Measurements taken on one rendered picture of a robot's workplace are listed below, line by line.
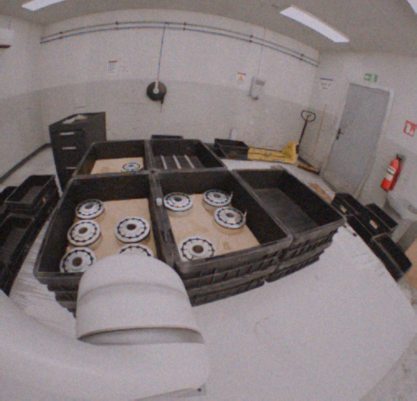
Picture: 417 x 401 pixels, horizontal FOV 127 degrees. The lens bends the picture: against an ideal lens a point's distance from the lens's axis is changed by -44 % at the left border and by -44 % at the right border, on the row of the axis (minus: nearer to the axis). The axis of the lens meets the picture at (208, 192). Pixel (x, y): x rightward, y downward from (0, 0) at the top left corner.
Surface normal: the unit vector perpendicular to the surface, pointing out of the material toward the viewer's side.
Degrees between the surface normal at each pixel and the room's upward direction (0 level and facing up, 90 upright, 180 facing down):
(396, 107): 90
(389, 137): 90
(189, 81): 90
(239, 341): 0
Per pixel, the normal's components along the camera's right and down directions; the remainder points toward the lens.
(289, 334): 0.14, -0.84
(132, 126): 0.18, 0.54
